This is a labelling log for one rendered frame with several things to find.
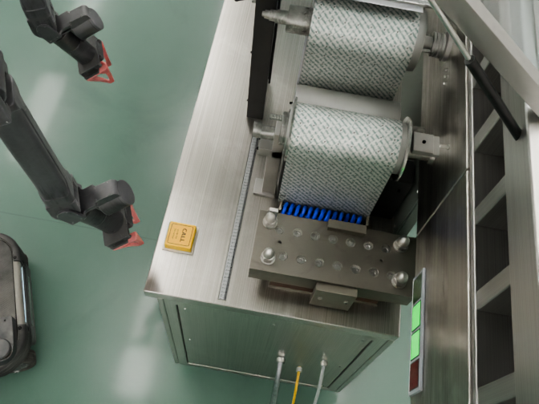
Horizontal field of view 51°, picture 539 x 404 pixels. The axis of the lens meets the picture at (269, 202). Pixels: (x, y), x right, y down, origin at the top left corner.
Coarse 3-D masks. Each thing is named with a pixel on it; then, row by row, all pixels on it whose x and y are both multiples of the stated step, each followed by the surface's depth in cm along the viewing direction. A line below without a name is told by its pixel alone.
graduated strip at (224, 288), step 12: (252, 144) 168; (252, 156) 166; (252, 168) 164; (240, 192) 160; (240, 204) 158; (240, 216) 156; (240, 228) 155; (228, 252) 151; (228, 264) 150; (228, 276) 148; (228, 288) 147
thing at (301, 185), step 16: (288, 176) 135; (304, 176) 134; (320, 176) 132; (336, 176) 131; (352, 176) 130; (288, 192) 141; (304, 192) 140; (320, 192) 139; (336, 192) 138; (352, 192) 136; (368, 192) 135; (320, 208) 146; (336, 208) 144; (352, 208) 143; (368, 208) 142
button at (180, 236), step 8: (176, 224) 151; (184, 224) 151; (168, 232) 150; (176, 232) 150; (184, 232) 150; (192, 232) 150; (168, 240) 149; (176, 240) 149; (184, 240) 149; (192, 240) 150; (176, 248) 150; (184, 248) 149
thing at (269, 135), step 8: (264, 128) 136; (272, 128) 136; (280, 128) 134; (264, 136) 136; (272, 136) 136; (264, 144) 140; (272, 144) 140; (280, 144) 137; (264, 152) 141; (272, 152) 140; (280, 152) 140; (272, 160) 145; (280, 160) 144; (272, 168) 148; (264, 176) 152; (272, 176) 151; (256, 184) 160; (264, 184) 156; (272, 184) 155; (256, 192) 159; (264, 192) 159; (272, 192) 159
